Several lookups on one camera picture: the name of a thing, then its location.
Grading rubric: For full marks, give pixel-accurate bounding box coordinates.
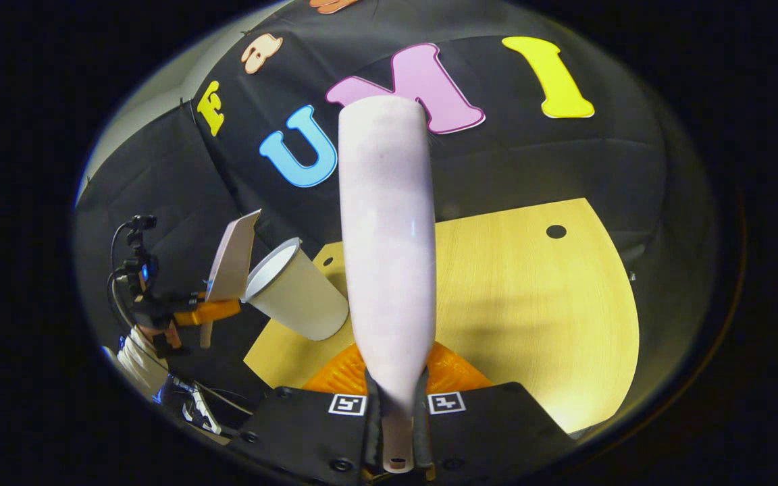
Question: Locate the wooden desktop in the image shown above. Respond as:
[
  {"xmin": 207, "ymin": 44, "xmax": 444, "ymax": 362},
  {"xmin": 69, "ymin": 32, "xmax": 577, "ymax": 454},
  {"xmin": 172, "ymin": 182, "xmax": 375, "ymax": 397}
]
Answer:
[{"xmin": 243, "ymin": 197, "xmax": 641, "ymax": 434}]

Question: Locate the pink dustpan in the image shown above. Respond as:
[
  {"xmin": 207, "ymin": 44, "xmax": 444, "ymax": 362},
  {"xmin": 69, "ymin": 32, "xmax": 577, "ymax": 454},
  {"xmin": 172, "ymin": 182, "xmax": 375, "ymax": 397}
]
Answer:
[{"xmin": 199, "ymin": 209, "xmax": 262, "ymax": 350}]

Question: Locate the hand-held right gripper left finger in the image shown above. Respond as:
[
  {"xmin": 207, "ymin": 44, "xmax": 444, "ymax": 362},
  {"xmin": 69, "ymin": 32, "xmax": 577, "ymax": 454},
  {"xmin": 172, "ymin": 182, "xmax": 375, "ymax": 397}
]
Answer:
[{"xmin": 226, "ymin": 343, "xmax": 384, "ymax": 483}]

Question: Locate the small pink broom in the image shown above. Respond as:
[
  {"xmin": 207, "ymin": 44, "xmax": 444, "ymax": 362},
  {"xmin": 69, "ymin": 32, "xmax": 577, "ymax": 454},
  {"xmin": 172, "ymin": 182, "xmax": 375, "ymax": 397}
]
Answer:
[{"xmin": 336, "ymin": 94, "xmax": 438, "ymax": 475}]

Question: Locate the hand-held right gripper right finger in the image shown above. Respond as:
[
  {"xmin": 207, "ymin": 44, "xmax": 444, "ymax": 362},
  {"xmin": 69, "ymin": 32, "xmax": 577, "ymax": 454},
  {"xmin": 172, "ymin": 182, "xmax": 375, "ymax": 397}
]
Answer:
[{"xmin": 414, "ymin": 341, "xmax": 577, "ymax": 478}]

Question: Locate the white ribbed garbage bin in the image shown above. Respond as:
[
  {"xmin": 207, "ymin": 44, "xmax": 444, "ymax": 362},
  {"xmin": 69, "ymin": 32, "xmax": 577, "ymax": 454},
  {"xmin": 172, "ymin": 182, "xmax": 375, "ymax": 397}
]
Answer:
[{"xmin": 243, "ymin": 236, "xmax": 351, "ymax": 342}]

